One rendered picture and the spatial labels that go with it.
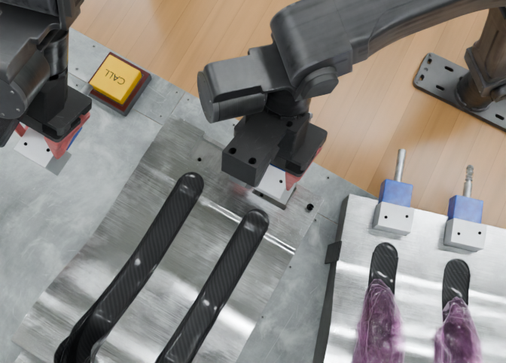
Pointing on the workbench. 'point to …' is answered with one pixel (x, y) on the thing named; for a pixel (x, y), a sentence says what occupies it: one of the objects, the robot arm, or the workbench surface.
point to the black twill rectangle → (333, 252)
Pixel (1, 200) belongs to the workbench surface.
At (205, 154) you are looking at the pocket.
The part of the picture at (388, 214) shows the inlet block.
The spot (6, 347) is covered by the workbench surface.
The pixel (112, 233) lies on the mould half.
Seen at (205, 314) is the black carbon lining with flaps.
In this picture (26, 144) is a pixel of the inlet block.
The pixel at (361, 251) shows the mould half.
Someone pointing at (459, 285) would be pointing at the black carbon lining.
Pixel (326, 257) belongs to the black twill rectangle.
